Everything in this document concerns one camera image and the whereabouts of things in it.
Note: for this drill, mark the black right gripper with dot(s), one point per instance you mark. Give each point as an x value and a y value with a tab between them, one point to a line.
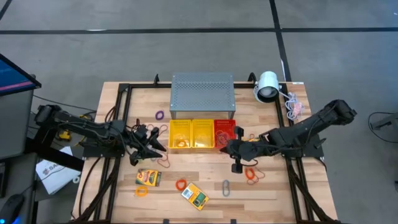
248	149

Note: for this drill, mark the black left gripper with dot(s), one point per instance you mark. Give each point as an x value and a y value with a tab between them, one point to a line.
138	138

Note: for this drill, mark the blue rubber band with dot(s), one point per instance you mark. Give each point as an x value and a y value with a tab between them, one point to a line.
223	188
155	160

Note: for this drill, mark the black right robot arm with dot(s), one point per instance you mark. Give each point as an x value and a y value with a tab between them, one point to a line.
304	130

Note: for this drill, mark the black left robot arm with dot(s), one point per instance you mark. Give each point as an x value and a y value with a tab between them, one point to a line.
87	127

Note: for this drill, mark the red plastic slotted basket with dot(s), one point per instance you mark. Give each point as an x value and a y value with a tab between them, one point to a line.
224	124

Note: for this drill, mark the yellow plastic slotted basket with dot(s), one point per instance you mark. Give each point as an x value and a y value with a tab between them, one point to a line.
203	130
180	126

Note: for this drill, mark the grey perforated metal riser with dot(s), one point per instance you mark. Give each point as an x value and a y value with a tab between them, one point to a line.
202	90

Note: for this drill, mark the white spot lamp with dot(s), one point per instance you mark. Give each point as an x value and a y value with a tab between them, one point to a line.
267	82

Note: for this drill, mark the white tape roll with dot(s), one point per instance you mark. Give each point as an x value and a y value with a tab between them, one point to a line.
74	180

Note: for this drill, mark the white label sticker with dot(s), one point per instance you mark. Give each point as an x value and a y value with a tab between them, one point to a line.
297	82

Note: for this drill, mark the black floor stand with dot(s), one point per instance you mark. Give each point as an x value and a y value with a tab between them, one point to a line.
53	155

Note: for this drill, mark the white paper sheet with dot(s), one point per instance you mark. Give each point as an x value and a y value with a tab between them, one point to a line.
56	177

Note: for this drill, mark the grey metal cabinet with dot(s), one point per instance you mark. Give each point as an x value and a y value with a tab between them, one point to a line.
15	124

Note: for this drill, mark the black computer mouse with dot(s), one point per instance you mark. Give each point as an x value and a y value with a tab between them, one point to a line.
11	208

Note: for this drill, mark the computer monitor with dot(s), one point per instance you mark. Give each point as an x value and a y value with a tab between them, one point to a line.
12	77

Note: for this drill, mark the grey chair base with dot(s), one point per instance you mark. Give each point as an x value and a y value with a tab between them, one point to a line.
388	119

